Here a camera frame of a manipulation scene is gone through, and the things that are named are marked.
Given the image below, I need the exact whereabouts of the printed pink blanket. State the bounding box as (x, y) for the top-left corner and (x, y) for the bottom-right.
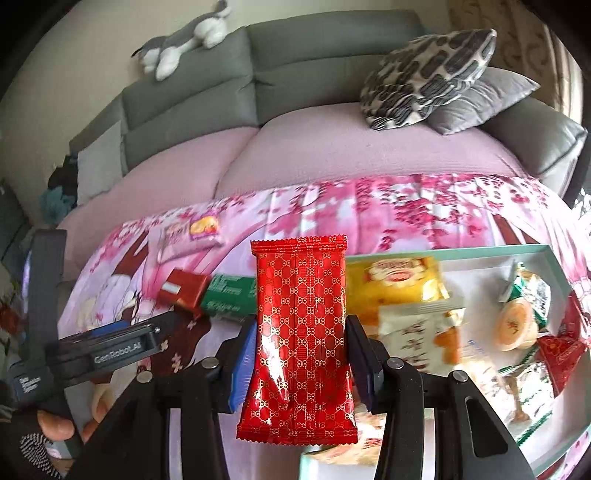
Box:
(0, 173), (591, 480)

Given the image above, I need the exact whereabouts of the dark red box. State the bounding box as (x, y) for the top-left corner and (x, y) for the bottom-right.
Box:
(158, 269), (211, 311)

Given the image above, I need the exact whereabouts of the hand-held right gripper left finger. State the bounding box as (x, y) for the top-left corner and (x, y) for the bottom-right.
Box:
(69, 318), (259, 480)

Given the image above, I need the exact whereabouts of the teal-rimmed white box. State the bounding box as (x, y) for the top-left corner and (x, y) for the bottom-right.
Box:
(298, 244), (591, 480)

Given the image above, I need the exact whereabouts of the person's left forearm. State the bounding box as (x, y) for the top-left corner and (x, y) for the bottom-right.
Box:
(0, 406), (63, 480)

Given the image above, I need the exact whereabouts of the pink snack packet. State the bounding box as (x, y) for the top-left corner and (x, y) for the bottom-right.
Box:
(157, 216), (226, 264)

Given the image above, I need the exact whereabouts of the dark cloth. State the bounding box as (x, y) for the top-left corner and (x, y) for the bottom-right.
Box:
(48, 157), (79, 190)

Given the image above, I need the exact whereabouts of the light grey cushion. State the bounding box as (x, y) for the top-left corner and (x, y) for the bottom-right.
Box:
(76, 121), (125, 206)

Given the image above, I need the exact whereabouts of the green snack packet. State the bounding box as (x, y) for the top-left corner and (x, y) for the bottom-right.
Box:
(201, 274), (258, 319)

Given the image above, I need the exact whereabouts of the orange jelly cup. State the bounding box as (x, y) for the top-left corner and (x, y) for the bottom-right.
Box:
(494, 298), (541, 352)

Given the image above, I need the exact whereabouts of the green and white packet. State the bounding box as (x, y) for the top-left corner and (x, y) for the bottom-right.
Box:
(498, 261), (552, 333)

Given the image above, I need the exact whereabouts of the person's left hand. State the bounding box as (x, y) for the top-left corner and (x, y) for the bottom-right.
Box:
(36, 408), (77, 443)

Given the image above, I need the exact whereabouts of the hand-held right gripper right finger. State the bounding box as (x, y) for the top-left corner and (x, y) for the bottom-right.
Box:
(345, 314), (539, 480)

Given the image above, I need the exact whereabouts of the white calligraphy snack packet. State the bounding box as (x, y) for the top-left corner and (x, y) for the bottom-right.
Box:
(379, 305), (467, 374)

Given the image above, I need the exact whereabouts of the black and white patterned cushion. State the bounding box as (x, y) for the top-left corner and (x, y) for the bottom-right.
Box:
(360, 28), (498, 132)

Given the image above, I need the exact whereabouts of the grey sofa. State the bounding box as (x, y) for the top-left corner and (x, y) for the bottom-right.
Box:
(69, 9), (589, 204)

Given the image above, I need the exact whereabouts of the red gold-patterned snack packet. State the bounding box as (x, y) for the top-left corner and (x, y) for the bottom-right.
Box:
(236, 234), (358, 446)

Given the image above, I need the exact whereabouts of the clear crinkled snack packet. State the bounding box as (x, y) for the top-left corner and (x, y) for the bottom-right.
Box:
(466, 360), (555, 425)

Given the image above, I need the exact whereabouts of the red flower-print triangular packet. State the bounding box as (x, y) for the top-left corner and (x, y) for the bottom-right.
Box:
(538, 332), (589, 398)

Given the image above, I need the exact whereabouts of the teal cloth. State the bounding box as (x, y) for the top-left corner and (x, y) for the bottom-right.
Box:
(39, 189), (77, 222)

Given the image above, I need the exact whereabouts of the grey and white plush toy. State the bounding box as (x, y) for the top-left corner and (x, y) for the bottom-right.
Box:
(130, 0), (232, 81)

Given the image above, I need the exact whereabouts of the yellow snack packet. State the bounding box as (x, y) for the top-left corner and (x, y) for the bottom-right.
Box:
(345, 256), (451, 319)

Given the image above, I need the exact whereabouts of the pink sofa cover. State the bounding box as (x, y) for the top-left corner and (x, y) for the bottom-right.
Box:
(55, 99), (527, 232)

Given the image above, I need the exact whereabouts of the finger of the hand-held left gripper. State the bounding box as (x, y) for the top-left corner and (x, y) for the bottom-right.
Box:
(85, 310), (180, 344)

